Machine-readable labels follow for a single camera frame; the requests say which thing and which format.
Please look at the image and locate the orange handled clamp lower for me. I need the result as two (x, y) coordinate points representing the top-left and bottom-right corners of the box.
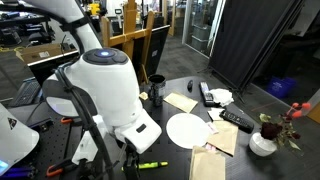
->
(46, 159), (77, 177)

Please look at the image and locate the black remote near vase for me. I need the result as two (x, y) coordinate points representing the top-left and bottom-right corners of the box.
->
(219, 110), (254, 134)

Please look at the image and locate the black patterned mug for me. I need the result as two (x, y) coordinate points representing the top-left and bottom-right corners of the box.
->
(148, 74), (166, 106)

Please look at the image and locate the wooden easel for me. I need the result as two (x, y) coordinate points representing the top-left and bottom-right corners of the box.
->
(101, 0), (155, 84)

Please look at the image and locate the large white plate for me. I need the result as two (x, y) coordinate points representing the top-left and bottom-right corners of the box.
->
(166, 113), (211, 149)

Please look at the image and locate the small black remote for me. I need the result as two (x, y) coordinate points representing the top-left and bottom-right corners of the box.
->
(187, 80), (193, 93)

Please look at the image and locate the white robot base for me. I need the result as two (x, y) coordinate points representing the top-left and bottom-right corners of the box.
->
(0, 104), (40, 175)

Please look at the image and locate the crumpled white tissue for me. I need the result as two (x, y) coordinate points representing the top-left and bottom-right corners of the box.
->
(210, 88), (234, 107)

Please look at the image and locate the small tan packet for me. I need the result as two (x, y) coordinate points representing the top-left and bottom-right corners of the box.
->
(139, 92), (148, 100)

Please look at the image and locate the brown paper napkin centre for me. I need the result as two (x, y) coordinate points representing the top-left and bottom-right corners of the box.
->
(164, 92), (197, 113)

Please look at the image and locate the cardboard box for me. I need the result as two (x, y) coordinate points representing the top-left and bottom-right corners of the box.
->
(16, 43), (74, 64)

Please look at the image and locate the long black remote control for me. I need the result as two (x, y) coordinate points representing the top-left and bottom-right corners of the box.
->
(199, 81), (215, 107)

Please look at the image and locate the black folding screen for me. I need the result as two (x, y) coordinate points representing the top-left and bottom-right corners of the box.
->
(209, 0), (305, 91)

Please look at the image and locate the yellow-green highlighter pen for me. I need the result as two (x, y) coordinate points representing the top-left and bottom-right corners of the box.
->
(135, 161), (169, 170)

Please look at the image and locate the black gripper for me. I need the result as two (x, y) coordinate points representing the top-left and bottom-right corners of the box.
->
(123, 147), (140, 180)

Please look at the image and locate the brown paper bag far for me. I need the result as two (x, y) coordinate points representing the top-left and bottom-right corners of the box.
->
(189, 146), (226, 180)

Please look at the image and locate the black keyboard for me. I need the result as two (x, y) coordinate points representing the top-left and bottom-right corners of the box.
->
(9, 80), (41, 107)

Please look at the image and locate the white vase with flowers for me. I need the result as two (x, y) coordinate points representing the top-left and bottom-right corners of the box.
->
(249, 102), (311, 157)

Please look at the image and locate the orange handled clamp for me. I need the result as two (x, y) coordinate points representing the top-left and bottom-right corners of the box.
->
(46, 159), (77, 177)
(60, 117), (73, 124)

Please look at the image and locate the blue bin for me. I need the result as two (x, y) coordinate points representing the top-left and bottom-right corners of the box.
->
(267, 77), (296, 98)

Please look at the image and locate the orange handled clamp upper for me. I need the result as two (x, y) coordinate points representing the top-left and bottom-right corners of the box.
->
(60, 117), (73, 124)

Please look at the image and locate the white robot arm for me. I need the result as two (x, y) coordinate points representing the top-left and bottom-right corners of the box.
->
(24, 0), (162, 180)

